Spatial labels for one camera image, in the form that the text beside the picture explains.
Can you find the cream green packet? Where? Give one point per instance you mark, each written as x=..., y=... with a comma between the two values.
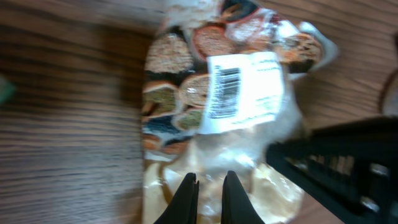
x=7, y=89

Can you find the brown white snack bag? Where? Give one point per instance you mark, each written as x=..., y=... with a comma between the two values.
x=218, y=91

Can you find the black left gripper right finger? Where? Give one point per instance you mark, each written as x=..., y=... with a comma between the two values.
x=236, y=205

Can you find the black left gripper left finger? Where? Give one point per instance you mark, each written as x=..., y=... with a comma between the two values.
x=183, y=207

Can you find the grey plastic mesh basket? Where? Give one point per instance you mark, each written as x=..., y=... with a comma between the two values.
x=351, y=169

